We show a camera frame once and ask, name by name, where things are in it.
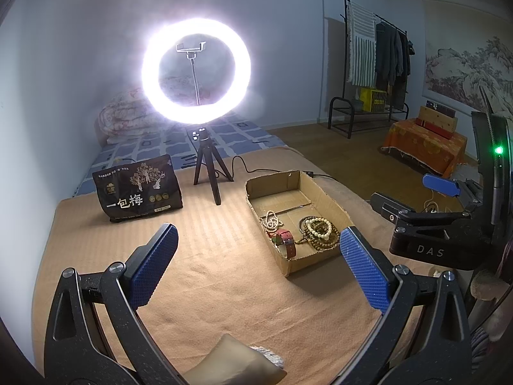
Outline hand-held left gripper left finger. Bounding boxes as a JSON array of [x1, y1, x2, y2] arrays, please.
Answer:
[[44, 223, 190, 385]]

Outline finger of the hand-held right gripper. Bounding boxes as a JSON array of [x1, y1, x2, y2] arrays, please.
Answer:
[[422, 172, 482, 210], [370, 192, 419, 224]]

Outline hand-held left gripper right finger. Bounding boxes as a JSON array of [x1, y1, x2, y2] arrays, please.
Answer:
[[332, 226, 474, 385]]

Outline brown wooden bead necklace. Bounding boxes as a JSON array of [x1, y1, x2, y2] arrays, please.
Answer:
[[294, 216, 341, 251]]

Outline cardboard box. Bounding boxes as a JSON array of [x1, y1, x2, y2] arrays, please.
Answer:
[[244, 170, 354, 278]]

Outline cream bead bracelet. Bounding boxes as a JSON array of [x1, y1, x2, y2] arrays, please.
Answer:
[[307, 217, 333, 238]]

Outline red strap wristwatch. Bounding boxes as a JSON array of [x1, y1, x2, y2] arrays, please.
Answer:
[[269, 228, 298, 260]]

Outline pearl bead bracelet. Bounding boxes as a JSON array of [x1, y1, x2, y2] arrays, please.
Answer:
[[260, 210, 284, 233]]

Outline person's right forearm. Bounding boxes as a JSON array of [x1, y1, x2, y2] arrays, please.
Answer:
[[471, 301, 513, 385]]

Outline person's right hand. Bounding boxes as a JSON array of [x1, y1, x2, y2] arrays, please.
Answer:
[[471, 269, 511, 301]]

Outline orange cloth covered table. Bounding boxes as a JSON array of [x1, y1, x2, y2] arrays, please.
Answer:
[[381, 118, 467, 177]]

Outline red flat box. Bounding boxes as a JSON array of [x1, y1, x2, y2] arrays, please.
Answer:
[[416, 118, 450, 133]]

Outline light wooden box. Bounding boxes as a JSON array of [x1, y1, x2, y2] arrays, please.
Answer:
[[419, 105, 458, 134]]

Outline black printed bag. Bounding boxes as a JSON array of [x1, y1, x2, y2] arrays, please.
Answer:
[[92, 153, 184, 223]]

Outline dark flat box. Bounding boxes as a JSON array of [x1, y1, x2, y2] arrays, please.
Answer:
[[427, 100, 455, 118]]

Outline thin dark hairpin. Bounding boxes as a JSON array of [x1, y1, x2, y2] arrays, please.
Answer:
[[274, 203, 312, 214]]

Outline yellow crate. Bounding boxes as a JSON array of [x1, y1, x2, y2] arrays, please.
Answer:
[[359, 87, 387, 112]]

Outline black shoe rack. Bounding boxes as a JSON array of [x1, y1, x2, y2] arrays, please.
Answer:
[[329, 97, 409, 139]]

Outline olive cushion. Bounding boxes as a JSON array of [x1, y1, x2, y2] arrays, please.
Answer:
[[188, 333, 287, 385]]

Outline black tripod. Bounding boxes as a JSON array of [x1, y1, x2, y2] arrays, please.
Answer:
[[190, 126, 235, 206]]

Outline blue checked bed sheet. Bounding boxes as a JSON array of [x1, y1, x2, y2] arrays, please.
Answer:
[[74, 116, 289, 197]]

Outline grey knitted cloth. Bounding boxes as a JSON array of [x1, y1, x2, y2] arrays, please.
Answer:
[[248, 345, 286, 372]]

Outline dark hanging clothes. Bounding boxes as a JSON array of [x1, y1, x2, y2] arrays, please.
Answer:
[[374, 22, 415, 109]]

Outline folded floral quilt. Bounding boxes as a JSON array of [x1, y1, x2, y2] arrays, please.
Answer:
[[94, 88, 237, 147]]

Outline striped towel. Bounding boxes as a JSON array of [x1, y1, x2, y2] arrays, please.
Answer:
[[347, 1, 377, 87]]

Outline black clothes rack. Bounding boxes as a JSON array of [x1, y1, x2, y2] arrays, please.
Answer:
[[341, 0, 411, 109]]

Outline phone holder clamp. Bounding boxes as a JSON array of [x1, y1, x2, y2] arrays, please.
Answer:
[[176, 41, 207, 107]]

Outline landscape wall scroll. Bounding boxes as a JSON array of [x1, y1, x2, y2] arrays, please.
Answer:
[[421, 0, 513, 115]]

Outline black power cable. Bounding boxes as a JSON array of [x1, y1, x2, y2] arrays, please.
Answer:
[[216, 156, 333, 179]]

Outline white ring light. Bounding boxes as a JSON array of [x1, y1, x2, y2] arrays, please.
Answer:
[[141, 18, 253, 124]]

